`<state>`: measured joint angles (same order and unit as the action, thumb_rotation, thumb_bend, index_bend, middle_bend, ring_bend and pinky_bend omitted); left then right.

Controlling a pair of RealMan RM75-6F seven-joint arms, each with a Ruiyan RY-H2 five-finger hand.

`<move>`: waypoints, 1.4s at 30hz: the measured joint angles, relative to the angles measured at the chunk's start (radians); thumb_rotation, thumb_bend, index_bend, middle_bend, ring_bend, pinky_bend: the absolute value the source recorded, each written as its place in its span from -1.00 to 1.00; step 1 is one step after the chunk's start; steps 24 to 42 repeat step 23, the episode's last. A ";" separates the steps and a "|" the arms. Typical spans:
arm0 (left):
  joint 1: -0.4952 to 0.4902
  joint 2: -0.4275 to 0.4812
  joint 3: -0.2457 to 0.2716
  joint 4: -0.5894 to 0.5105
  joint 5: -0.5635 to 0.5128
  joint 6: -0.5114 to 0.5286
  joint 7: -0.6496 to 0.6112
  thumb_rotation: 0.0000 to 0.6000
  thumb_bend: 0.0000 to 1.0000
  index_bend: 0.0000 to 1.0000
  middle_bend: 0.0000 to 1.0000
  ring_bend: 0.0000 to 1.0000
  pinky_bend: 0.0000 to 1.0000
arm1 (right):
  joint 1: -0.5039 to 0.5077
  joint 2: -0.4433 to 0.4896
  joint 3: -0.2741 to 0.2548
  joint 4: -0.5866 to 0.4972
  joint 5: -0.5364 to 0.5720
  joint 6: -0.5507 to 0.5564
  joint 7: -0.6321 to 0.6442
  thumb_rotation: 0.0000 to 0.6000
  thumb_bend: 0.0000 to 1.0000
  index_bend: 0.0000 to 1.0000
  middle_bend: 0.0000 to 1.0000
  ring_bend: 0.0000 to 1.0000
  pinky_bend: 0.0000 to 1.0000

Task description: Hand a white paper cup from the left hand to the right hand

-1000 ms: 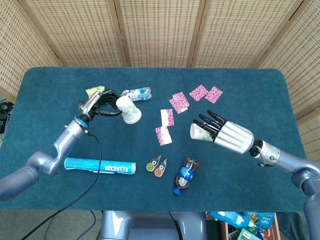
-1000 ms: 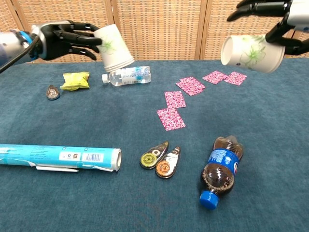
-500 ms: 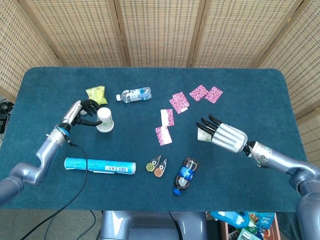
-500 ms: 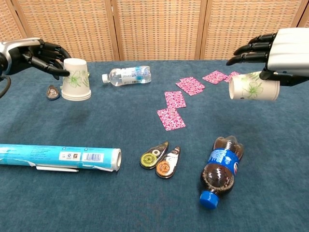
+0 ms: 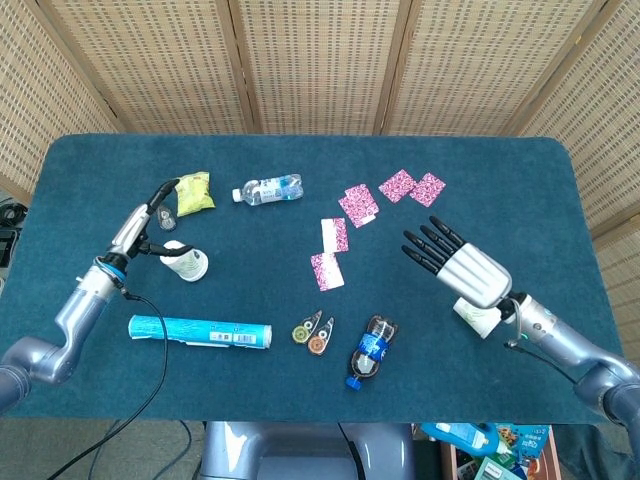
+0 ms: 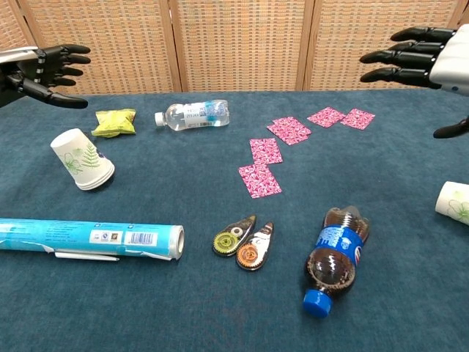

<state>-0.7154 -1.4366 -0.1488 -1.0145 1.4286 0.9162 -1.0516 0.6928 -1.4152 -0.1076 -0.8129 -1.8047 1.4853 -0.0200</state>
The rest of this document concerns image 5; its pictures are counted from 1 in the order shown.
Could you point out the clear water bottle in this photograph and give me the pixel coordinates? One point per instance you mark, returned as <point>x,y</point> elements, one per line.
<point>272,190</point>

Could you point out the single white paper cup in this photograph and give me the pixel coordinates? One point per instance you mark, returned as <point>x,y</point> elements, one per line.
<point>477,320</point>

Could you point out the blue cylindrical package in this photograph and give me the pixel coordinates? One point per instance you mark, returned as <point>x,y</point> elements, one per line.
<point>200,331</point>

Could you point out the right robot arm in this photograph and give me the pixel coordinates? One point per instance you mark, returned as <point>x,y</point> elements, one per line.
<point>560,335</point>

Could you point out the blue printed package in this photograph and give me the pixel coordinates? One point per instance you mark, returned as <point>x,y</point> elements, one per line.
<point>530,440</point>

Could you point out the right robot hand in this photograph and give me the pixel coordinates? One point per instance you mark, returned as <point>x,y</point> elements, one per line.
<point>472,270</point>

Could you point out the yellow-green snack bag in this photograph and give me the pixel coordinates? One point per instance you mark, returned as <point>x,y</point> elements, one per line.
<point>197,197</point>

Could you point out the teal table mat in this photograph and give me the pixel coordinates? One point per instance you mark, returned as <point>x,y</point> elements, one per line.
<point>425,360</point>

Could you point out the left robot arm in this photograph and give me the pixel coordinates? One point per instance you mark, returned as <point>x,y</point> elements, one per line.
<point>80,305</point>

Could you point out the green correction tape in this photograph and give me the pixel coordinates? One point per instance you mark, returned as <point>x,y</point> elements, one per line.
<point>301,332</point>

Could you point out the blue plastic bottle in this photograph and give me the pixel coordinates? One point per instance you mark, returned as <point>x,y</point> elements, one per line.
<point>455,434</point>

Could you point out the teal carton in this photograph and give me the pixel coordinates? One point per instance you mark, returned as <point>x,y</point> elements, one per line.
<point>492,470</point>

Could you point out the brown storage box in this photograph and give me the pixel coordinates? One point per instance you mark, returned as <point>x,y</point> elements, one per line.
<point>448,462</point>

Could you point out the pink patterned card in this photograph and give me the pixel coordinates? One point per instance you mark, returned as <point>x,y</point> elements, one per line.
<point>335,235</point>
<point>327,272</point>
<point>397,186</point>
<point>427,190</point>
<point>359,210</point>
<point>356,190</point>

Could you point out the grey robot torso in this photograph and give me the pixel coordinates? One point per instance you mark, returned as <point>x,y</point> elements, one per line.
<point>300,445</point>

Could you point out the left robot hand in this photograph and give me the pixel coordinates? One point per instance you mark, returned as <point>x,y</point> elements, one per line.
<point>131,227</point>

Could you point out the wicker screen panel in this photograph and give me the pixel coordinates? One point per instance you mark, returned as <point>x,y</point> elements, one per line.
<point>30,100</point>
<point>600,125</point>
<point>320,65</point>
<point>475,65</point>
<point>165,65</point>

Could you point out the grey correction tape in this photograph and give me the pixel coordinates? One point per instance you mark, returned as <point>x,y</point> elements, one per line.
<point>168,220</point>

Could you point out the black equipment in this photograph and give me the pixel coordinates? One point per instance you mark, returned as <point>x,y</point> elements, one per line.
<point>7,245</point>

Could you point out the cola bottle blue label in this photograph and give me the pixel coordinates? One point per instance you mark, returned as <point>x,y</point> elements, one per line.
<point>372,345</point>

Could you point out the orange correction tape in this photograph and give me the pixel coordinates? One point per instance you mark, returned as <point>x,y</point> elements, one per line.
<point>316,344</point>

